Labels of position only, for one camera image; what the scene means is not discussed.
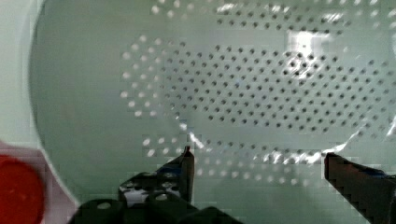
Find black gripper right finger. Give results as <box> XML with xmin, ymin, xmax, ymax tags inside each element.
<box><xmin>324</xmin><ymin>153</ymin><xmax>396</xmax><ymax>224</ymax></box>

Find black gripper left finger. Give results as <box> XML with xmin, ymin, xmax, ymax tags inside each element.
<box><xmin>118</xmin><ymin>146</ymin><xmax>194</xmax><ymax>207</ymax></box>

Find mint green plastic strainer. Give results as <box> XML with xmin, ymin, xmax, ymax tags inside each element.
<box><xmin>30</xmin><ymin>0</ymin><xmax>395</xmax><ymax>224</ymax></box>

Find red ketchup bottle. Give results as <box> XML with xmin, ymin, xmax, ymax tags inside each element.
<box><xmin>0</xmin><ymin>155</ymin><xmax>44</xmax><ymax>224</ymax></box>

